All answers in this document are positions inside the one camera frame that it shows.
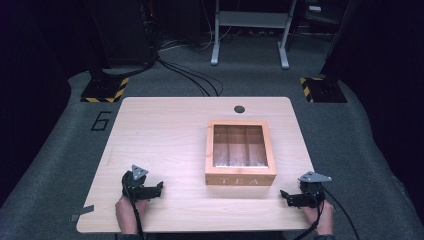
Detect person's left hand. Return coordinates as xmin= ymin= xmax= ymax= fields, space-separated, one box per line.
xmin=114 ymin=194 xmax=150 ymax=235

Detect grey tape strip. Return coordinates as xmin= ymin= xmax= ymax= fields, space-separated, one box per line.
xmin=69 ymin=204 xmax=96 ymax=223

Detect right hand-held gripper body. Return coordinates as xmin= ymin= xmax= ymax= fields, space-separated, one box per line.
xmin=293 ymin=171 xmax=333 ymax=209

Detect wooden tea box glass lid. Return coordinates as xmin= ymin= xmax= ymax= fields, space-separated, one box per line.
xmin=204 ymin=119 xmax=278 ymax=187

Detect black stand base yellow stripes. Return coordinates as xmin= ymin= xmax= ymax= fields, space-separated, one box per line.
xmin=80 ymin=76 xmax=130 ymax=104
xmin=298 ymin=76 xmax=349 ymax=104

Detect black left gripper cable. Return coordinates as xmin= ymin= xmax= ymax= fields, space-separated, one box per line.
xmin=131 ymin=199 xmax=146 ymax=240

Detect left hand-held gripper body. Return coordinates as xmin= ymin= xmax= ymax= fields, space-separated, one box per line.
xmin=121 ymin=164 xmax=154 ymax=203

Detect white metal stand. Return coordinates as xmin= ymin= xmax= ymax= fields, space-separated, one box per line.
xmin=210 ymin=0 xmax=298 ymax=70

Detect person's right hand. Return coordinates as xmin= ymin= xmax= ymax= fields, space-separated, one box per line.
xmin=301 ymin=199 xmax=335 ymax=236

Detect dark cabinet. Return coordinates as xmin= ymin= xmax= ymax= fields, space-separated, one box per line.
xmin=84 ymin=0 xmax=158 ymax=69

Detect black floor cables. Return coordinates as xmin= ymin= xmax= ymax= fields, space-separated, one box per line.
xmin=155 ymin=54 xmax=225 ymax=98

